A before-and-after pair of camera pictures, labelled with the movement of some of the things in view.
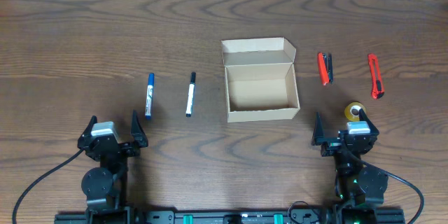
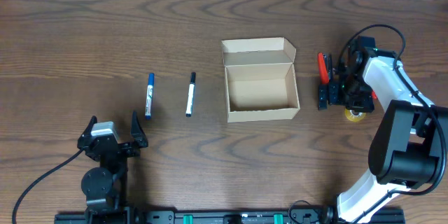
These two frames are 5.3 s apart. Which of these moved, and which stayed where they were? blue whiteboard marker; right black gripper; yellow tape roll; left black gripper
Moved: right black gripper
Stayed: blue whiteboard marker; left black gripper; yellow tape roll
